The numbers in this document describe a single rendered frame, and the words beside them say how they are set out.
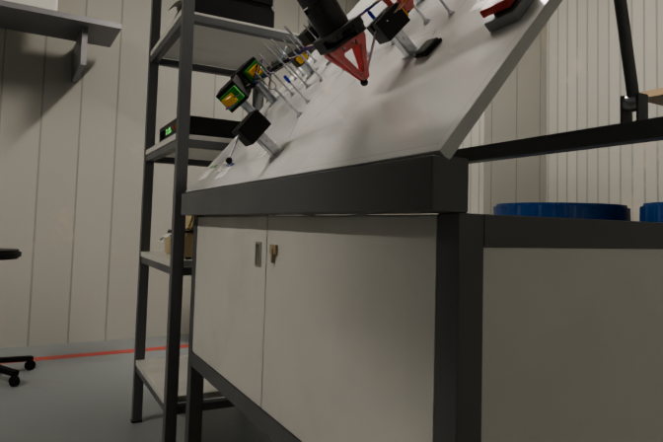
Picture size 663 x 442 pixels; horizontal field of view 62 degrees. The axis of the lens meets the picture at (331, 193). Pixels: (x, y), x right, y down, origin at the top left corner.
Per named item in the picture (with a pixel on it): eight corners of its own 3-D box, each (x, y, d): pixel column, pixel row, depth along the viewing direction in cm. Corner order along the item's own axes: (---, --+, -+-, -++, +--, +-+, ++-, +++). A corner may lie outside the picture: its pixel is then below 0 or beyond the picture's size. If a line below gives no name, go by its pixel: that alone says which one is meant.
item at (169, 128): (180, 133, 177) (181, 112, 177) (157, 146, 208) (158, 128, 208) (274, 143, 192) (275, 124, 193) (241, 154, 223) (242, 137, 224)
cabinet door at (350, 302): (425, 550, 65) (431, 215, 67) (257, 408, 113) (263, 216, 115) (442, 545, 66) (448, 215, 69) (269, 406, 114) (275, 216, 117)
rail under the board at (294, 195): (431, 211, 62) (432, 154, 63) (181, 215, 166) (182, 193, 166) (469, 213, 65) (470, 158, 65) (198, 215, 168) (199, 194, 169)
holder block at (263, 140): (246, 185, 117) (211, 152, 114) (281, 144, 122) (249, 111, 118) (254, 184, 113) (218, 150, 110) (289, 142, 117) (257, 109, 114)
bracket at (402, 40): (402, 59, 102) (385, 38, 101) (409, 50, 103) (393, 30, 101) (413, 56, 98) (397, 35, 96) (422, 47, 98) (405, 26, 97)
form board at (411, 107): (189, 195, 167) (184, 191, 167) (375, -10, 203) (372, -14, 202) (449, 161, 64) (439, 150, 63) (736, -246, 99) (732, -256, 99)
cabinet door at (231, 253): (259, 407, 114) (266, 216, 116) (191, 351, 162) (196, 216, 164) (268, 406, 114) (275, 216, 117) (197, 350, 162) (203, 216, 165)
